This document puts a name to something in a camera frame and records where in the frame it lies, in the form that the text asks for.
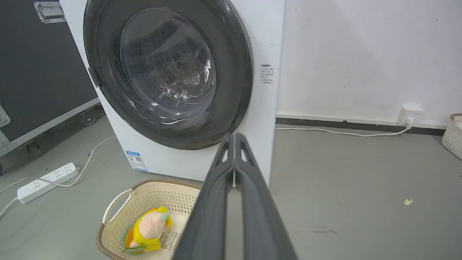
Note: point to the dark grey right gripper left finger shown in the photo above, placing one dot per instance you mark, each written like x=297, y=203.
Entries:
x=207, y=216

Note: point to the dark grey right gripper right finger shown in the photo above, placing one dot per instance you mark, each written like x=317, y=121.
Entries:
x=261, y=220

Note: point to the white washing machine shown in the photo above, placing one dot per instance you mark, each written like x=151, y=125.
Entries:
x=260, y=119

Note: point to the dark round washing machine door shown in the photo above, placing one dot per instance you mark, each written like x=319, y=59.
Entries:
x=166, y=72

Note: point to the yellow plush doll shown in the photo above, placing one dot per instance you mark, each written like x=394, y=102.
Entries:
x=148, y=229

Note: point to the cream plastic laundry basket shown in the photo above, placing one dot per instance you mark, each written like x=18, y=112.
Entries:
x=144, y=202

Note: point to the small yellow paper scrap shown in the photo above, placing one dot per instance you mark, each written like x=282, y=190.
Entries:
x=408, y=202

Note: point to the white power strip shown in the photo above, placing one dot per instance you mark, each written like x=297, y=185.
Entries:
x=47, y=182

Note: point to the white woven basket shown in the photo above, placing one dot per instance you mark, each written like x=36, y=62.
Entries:
x=453, y=135

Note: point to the black flight case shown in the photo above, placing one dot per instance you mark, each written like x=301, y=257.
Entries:
x=36, y=68

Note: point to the white wall socket plug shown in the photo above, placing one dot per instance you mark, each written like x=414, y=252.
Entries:
x=410, y=116

